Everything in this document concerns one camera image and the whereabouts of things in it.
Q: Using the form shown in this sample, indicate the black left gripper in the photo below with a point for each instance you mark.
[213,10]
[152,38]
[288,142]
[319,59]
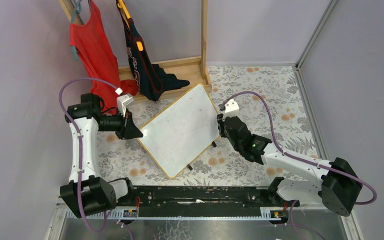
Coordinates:
[125,124]

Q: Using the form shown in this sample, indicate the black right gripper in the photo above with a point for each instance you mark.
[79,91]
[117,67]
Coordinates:
[225,125]

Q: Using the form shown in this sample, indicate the yellow framed whiteboard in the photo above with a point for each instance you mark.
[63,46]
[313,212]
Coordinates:
[182,131]

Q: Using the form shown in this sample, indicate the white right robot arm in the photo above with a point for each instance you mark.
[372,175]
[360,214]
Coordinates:
[331,183]

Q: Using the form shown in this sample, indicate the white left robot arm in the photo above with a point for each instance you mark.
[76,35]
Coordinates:
[87,193]

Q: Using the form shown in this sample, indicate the navy blue shirt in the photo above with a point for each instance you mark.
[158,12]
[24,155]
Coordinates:
[151,79]

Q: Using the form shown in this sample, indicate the wooden clothes rack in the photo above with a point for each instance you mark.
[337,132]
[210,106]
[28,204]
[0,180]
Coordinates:
[194,69]

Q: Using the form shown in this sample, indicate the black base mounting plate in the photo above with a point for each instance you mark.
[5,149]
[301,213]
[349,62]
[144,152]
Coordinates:
[207,202]

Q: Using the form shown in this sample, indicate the red tank top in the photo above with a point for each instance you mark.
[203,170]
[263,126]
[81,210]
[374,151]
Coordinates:
[95,52]

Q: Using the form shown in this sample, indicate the yellow clothes hanger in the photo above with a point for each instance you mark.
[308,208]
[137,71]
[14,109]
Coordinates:
[123,9]

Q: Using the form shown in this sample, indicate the teal clothes hanger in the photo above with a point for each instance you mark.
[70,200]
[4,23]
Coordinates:
[76,10]

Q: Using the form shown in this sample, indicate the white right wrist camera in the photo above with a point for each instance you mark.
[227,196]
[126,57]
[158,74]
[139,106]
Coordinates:
[229,109]

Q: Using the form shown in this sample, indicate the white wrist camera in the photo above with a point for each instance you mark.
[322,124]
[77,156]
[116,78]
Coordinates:
[229,109]
[123,100]

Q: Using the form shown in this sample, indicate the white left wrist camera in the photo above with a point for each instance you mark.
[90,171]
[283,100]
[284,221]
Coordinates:
[123,100]

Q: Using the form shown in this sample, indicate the aluminium frame rail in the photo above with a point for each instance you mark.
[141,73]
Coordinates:
[322,22]

